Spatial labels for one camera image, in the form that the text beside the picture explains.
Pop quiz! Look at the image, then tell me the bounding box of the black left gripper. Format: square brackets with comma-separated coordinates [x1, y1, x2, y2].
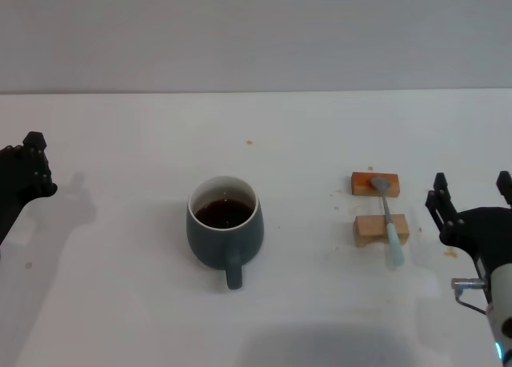
[0, 131, 58, 246]

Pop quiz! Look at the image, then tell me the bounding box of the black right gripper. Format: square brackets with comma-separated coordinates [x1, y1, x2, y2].
[424, 170, 512, 280]

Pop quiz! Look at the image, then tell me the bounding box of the light blue handled metal spoon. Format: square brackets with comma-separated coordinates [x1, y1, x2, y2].
[369, 176, 406, 266]

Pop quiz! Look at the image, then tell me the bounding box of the dark grey ceramic coffee cup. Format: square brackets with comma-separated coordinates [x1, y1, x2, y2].
[186, 176, 265, 291]

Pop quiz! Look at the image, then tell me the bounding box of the light wooden block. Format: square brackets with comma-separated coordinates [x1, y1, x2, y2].
[353, 213, 410, 249]

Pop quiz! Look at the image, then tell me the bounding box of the reddish brown wooden block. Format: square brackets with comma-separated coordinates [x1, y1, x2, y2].
[350, 171, 401, 199]

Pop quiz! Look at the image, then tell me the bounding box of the grey cable with metal plug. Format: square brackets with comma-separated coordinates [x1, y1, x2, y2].
[450, 277, 491, 315]

